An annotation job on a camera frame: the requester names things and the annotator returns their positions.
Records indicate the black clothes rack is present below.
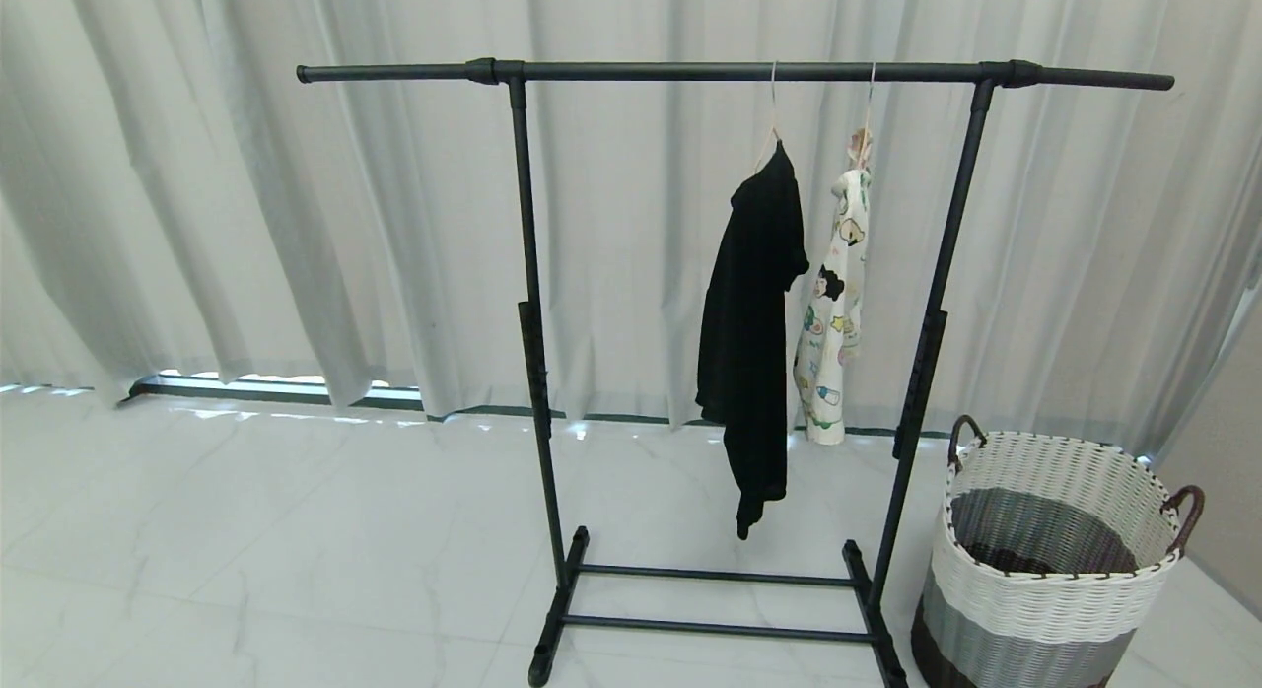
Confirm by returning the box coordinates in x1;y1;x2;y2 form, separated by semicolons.
296;57;1176;688

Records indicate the pink clothes hanger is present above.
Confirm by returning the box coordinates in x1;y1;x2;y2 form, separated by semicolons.
856;62;878;172
754;62;785;176

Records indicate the black garment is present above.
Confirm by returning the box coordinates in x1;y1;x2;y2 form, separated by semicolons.
695;141;811;541

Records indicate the white curtain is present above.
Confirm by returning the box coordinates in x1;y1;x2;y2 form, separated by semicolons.
0;0;1262;462

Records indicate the white laundry basket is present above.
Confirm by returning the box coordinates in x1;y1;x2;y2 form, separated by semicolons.
909;414;1206;688

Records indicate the window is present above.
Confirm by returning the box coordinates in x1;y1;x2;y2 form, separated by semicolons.
118;370;947;441

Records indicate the cream printed garment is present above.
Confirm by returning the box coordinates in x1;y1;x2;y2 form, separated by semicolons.
792;126;876;446

